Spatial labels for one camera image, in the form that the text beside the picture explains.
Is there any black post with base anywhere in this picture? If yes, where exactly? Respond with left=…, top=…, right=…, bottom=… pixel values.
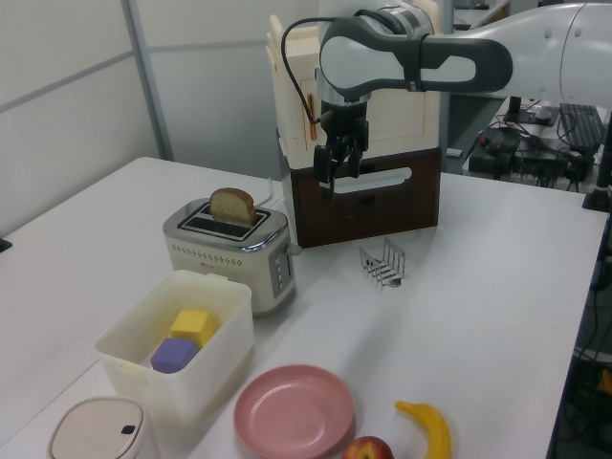
left=580, top=112, right=612, bottom=214

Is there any yellow toy banana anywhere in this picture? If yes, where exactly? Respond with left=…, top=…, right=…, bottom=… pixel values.
left=394, top=400, right=452, bottom=459

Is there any brown wooden drawer box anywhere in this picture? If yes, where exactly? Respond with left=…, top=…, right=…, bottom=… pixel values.
left=289, top=142, right=442, bottom=250

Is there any purple foam cube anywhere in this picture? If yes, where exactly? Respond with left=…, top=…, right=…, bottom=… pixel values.
left=149, top=337, right=199, bottom=375

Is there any toasted bread slice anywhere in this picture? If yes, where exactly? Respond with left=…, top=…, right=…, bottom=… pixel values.
left=208, top=187, right=257, bottom=228

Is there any white toaster cord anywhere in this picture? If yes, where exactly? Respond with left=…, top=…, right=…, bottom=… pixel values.
left=257, top=177, right=276, bottom=209

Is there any white plastic storage box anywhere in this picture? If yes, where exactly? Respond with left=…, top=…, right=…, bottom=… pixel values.
left=95, top=269, right=255, bottom=425

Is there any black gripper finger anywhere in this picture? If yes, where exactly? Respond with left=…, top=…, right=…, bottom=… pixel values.
left=345, top=138, right=370, bottom=178
left=313, top=138, right=346, bottom=201

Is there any red apple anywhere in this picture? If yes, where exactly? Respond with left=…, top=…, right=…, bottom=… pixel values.
left=340, top=435, right=396, bottom=459

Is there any black electronics with cables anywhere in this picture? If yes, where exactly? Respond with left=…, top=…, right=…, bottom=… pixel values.
left=467, top=118, right=601, bottom=193

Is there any white round lid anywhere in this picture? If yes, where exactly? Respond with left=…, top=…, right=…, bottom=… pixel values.
left=46, top=397, right=162, bottom=459

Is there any cream chrome toaster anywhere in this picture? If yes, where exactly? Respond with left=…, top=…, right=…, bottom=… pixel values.
left=162, top=199, right=303, bottom=319

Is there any yellow foam cube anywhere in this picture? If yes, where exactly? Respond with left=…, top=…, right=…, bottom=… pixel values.
left=169, top=309, right=215, bottom=348

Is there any cream toy cabinet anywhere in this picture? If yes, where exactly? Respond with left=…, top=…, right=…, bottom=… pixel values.
left=265, top=0, right=442, bottom=171

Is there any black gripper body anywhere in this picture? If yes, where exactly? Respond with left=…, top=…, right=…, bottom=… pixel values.
left=318, top=97, right=371, bottom=145

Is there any metal toast rack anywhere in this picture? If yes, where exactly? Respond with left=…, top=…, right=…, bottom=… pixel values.
left=359, top=236, right=408, bottom=290

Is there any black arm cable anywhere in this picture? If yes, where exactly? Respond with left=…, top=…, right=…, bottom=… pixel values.
left=281, top=16, right=337, bottom=126

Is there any black keyboard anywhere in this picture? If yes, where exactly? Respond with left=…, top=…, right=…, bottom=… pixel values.
left=557, top=102, right=606, bottom=147

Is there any pink plate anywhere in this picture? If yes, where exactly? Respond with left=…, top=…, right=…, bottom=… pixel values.
left=233, top=364, right=357, bottom=458

